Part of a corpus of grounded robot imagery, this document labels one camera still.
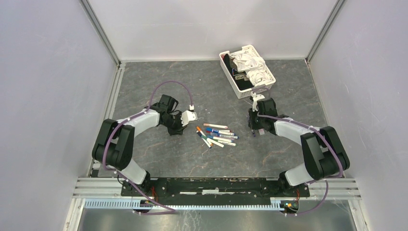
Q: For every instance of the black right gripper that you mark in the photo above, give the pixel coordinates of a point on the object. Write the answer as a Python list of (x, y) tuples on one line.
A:
[(251, 123)]

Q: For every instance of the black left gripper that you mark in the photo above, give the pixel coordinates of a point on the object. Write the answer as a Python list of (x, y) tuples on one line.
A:
[(178, 130)]

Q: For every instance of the pink highlighter pen body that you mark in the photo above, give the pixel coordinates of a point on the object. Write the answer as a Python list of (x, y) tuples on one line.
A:
[(261, 131)]

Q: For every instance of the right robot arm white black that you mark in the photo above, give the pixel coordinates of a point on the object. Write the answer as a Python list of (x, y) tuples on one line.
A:
[(323, 153)]

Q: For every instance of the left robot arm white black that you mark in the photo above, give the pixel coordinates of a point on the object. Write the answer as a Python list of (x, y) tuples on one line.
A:
[(114, 144)]

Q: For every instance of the orange capped white marker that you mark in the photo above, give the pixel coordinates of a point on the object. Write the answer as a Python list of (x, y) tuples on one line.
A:
[(198, 129)]

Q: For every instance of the white plastic basket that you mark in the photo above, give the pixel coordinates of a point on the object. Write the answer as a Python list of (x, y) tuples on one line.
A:
[(245, 93)]

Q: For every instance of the black item in basket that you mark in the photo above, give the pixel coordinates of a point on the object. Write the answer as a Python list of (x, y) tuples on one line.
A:
[(239, 77)]

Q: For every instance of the crumpled white cloth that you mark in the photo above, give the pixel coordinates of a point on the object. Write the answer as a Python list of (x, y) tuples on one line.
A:
[(247, 59)]

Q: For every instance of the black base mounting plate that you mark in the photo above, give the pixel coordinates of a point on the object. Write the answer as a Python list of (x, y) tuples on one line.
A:
[(221, 191)]

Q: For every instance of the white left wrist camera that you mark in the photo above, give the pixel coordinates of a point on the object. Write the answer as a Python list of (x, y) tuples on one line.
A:
[(187, 117)]

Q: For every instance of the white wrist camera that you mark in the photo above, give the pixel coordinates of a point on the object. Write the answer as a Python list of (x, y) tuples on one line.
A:
[(255, 98), (187, 117)]

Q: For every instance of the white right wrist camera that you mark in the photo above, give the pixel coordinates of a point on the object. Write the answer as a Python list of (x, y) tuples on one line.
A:
[(255, 98)]

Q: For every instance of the aluminium frame rail left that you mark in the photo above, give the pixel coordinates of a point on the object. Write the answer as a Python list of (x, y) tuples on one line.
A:
[(113, 93)]

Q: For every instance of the aluminium frame rail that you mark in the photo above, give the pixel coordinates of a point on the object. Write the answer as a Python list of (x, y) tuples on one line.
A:
[(113, 93), (339, 189)]

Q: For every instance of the white slotted cable duct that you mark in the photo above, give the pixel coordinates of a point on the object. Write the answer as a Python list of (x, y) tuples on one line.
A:
[(137, 204)]

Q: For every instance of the aluminium frame rail front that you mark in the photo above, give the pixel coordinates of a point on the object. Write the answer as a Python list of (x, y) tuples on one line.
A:
[(339, 189)]

